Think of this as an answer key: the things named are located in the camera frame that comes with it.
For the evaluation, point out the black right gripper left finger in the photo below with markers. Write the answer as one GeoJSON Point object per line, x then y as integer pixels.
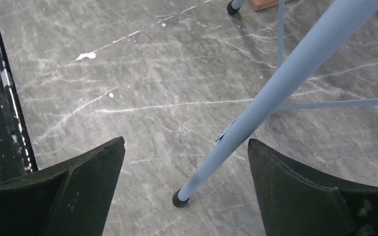
{"type": "Point", "coordinates": [71, 198]}

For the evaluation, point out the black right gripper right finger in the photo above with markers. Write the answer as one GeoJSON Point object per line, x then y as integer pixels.
{"type": "Point", "coordinates": [297, 200]}

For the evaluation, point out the light blue music stand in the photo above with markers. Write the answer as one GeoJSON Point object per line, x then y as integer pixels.
{"type": "Point", "coordinates": [338, 23]}

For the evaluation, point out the wooden board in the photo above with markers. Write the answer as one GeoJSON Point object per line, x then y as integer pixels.
{"type": "Point", "coordinates": [259, 5]}

